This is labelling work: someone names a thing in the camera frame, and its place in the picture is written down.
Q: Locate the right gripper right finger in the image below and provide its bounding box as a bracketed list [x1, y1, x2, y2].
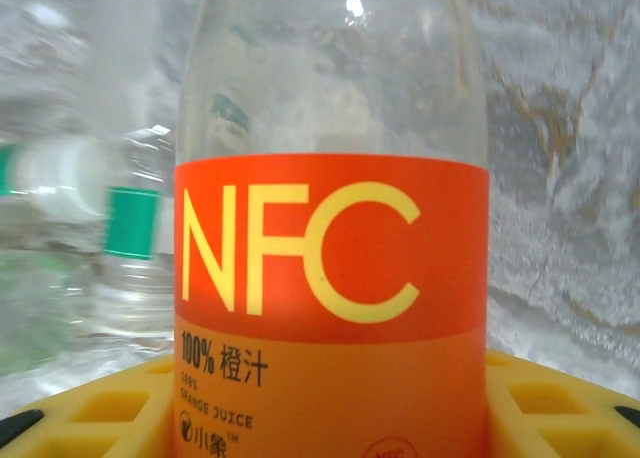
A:
[485, 347, 640, 458]

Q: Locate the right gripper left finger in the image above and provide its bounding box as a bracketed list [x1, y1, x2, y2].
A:
[0, 352, 177, 458]

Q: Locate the green label plastic bottle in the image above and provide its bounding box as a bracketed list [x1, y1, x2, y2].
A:
[0, 247, 104, 382]

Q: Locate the clear bottle with green cap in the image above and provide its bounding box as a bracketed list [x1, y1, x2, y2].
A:
[0, 137, 165, 263]

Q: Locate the orange NFC juice bottle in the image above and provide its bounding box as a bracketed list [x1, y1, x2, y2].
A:
[172, 0, 491, 458]

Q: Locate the clear unlabelled plastic bottle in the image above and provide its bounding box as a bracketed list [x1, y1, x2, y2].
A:
[0, 0, 189, 144]

